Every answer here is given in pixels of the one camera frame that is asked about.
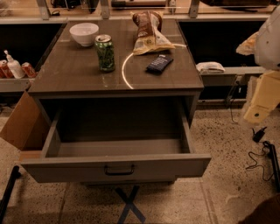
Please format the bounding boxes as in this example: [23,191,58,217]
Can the blue tape cross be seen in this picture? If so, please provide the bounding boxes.
[115,185,146,224]

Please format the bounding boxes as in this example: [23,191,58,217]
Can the white bowl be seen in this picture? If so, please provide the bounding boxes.
[69,23,99,46]

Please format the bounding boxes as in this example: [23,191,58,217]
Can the brown chip bag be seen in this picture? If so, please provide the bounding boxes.
[131,10,175,55]

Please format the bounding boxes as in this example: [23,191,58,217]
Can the folded white cloth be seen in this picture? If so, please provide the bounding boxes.
[196,61,225,74]

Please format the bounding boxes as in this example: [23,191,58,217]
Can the black stand leg left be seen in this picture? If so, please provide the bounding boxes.
[0,165,21,224]

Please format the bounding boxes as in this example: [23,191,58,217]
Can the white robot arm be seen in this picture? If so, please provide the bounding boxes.
[236,6,280,124]

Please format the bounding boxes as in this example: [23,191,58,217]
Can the cardboard box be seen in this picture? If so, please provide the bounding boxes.
[0,92,50,151]

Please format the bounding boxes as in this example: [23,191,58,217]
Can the white pump bottle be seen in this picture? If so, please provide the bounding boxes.
[4,50,25,79]

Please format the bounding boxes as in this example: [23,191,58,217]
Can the black power adapter with cable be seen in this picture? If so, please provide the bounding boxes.
[228,99,275,182]

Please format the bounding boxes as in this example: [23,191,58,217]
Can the black stand leg right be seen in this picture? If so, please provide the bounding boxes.
[263,141,280,193]

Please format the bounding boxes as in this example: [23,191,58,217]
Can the open grey top drawer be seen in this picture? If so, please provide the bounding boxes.
[20,108,212,184]

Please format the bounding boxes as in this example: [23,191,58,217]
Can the black stand leg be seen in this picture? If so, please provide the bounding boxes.
[0,165,21,224]
[263,141,280,193]

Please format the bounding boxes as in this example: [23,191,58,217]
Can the red soda can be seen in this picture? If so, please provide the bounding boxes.
[22,62,37,78]
[0,59,13,78]

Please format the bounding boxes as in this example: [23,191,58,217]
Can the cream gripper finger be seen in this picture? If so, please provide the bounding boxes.
[243,71,280,124]
[236,32,258,56]

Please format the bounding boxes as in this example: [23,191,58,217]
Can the green soda can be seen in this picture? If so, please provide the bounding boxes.
[94,34,115,72]

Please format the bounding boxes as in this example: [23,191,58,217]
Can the black drawer handle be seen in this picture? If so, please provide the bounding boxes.
[104,165,135,176]

